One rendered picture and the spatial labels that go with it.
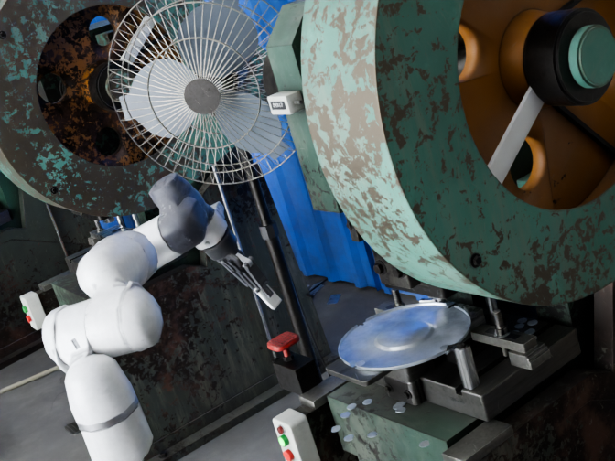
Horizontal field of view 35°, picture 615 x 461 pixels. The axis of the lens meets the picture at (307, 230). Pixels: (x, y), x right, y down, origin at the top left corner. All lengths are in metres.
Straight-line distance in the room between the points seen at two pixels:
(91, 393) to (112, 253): 0.25
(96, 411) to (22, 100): 1.53
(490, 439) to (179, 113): 1.30
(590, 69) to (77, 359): 0.97
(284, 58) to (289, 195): 2.67
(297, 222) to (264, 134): 2.03
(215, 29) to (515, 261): 1.25
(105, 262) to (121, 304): 0.10
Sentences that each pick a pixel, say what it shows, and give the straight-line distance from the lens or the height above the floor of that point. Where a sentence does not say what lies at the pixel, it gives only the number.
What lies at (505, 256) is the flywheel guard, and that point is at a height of 1.08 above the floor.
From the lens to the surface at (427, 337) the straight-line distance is 2.05.
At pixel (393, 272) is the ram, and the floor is 0.94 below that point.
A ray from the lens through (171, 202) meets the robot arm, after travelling 2.04.
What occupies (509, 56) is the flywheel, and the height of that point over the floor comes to 1.36.
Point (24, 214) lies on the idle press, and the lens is 5.11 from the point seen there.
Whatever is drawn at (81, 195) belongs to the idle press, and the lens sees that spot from 3.09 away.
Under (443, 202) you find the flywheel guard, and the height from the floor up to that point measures 1.21.
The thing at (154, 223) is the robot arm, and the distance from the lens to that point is 2.04.
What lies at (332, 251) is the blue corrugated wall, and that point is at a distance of 4.56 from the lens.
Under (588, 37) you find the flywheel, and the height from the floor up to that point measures 1.37.
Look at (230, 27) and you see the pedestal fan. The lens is 2.63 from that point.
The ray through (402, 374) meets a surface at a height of 0.72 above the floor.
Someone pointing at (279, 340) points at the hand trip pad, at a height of 0.76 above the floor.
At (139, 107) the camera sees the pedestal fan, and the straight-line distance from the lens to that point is 2.78.
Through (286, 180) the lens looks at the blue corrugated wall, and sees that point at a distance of 4.63.
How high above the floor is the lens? 1.67
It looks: 18 degrees down
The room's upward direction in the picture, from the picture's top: 17 degrees counter-clockwise
